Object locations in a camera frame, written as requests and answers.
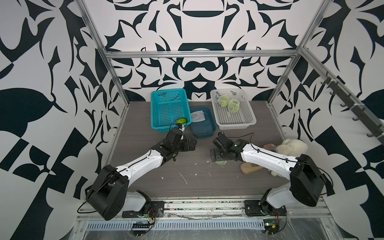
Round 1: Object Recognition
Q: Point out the white foam net front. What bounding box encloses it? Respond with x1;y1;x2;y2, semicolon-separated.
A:
216;161;227;166

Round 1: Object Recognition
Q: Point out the white foam net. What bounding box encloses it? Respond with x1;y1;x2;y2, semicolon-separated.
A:
216;161;227;166
191;110;206;123
228;99;240;113

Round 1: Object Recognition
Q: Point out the green custard apple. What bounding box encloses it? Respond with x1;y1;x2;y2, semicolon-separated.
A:
176;118;188;124

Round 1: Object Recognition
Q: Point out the white foam net sleeve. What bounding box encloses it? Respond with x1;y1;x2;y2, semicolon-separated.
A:
218;95;230;108

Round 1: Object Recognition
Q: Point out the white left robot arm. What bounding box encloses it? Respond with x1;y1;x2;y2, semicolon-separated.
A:
86;128;197;221

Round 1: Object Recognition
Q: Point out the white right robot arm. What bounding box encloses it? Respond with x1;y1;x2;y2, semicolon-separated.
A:
211;132;327;216

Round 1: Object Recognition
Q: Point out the white foam net back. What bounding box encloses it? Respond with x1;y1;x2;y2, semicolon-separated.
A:
191;110;206;123

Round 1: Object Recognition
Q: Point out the tan sponge block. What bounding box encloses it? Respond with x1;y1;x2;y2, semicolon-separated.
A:
240;163;263;175

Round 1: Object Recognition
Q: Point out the dark teal small tray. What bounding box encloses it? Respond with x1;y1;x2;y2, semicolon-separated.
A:
190;106;216;139

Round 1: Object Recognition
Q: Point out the white perforated plastic basket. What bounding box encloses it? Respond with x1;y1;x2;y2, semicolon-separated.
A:
210;89;257;130

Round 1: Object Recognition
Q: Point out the teal perforated plastic basket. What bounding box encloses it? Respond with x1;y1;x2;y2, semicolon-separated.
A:
151;89;192;133

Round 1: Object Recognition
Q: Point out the white plush toy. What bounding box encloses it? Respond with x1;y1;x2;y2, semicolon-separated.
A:
269;138;309;177

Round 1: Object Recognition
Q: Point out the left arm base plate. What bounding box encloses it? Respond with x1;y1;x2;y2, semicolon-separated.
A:
122;201;165;218

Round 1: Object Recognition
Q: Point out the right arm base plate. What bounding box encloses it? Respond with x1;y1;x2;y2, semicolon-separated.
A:
244;200;287;217

